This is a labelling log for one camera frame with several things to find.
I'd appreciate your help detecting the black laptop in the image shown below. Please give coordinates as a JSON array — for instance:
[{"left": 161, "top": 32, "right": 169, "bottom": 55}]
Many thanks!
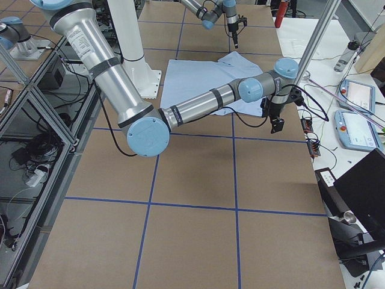
[{"left": 334, "top": 149, "right": 384, "bottom": 240}]

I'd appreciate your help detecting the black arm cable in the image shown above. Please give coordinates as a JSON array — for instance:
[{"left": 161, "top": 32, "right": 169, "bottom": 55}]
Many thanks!
[{"left": 234, "top": 84, "right": 330, "bottom": 127}]

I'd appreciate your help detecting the black monitor stand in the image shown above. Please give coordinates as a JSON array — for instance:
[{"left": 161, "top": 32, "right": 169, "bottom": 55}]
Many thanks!
[{"left": 315, "top": 168, "right": 384, "bottom": 277}]

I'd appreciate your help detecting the aluminium frame post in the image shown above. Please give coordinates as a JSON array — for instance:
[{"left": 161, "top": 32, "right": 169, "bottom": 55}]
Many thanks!
[{"left": 294, "top": 0, "right": 341, "bottom": 85}]

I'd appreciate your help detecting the blue teach pendant near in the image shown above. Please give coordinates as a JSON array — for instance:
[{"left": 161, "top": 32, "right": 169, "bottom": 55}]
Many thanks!
[{"left": 334, "top": 110, "right": 383, "bottom": 152}]

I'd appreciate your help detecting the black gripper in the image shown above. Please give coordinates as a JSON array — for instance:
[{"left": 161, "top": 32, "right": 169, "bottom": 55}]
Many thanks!
[
  {"left": 226, "top": 14, "right": 247, "bottom": 49},
  {"left": 260, "top": 90, "right": 303, "bottom": 134}
]

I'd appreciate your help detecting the blue teach pendant far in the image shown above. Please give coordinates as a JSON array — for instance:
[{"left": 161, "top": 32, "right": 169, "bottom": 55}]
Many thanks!
[{"left": 338, "top": 79, "right": 375, "bottom": 113}]

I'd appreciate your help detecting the white reacher grabber stick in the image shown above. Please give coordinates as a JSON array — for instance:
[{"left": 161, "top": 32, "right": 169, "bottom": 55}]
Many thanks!
[{"left": 302, "top": 70, "right": 385, "bottom": 133}]

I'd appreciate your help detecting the light blue t-shirt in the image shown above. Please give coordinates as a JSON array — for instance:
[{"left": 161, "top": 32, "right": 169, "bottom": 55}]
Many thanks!
[{"left": 160, "top": 52, "right": 262, "bottom": 108}]

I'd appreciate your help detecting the red cylinder tube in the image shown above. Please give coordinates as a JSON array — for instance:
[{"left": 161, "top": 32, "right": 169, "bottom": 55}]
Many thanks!
[{"left": 274, "top": 1, "right": 288, "bottom": 28}]

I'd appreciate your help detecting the orange terminal block board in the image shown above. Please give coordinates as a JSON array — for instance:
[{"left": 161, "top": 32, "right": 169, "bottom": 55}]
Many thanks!
[{"left": 300, "top": 117, "right": 321, "bottom": 160}]

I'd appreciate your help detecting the blue teach pendant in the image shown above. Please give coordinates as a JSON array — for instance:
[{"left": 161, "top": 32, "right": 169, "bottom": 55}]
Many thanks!
[
  {"left": 338, "top": 79, "right": 375, "bottom": 113},
  {"left": 334, "top": 110, "right": 383, "bottom": 152}
]

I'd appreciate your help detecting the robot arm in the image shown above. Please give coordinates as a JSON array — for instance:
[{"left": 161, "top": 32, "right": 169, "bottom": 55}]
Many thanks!
[
  {"left": 177, "top": 0, "right": 247, "bottom": 49},
  {"left": 33, "top": 1, "right": 298, "bottom": 157}
]

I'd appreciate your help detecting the black power supply box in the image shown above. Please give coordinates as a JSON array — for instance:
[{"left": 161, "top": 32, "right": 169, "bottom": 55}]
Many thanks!
[{"left": 38, "top": 58, "right": 66, "bottom": 90}]

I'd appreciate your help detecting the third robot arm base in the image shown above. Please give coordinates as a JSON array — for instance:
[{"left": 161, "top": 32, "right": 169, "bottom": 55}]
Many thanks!
[{"left": 1, "top": 16, "right": 51, "bottom": 61}]

